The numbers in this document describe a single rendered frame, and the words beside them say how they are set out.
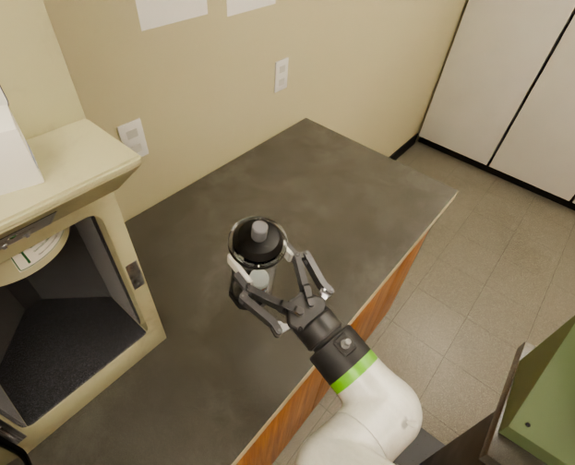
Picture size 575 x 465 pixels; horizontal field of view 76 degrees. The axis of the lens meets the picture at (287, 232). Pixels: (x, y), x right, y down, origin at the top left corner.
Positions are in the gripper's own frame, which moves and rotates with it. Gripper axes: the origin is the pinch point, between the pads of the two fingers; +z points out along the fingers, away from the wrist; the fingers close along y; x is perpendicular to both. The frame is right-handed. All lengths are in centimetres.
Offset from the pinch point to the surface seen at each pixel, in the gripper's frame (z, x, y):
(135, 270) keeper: 10.2, 1.3, 19.7
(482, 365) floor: -74, 114, -101
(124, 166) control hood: 5.5, -29.8, 17.2
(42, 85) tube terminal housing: 17.6, -32.6, 19.6
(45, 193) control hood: 5.5, -30.6, 24.9
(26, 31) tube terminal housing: 18.8, -37.7, 18.8
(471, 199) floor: -5, 136, -215
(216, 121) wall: 58, 26, -29
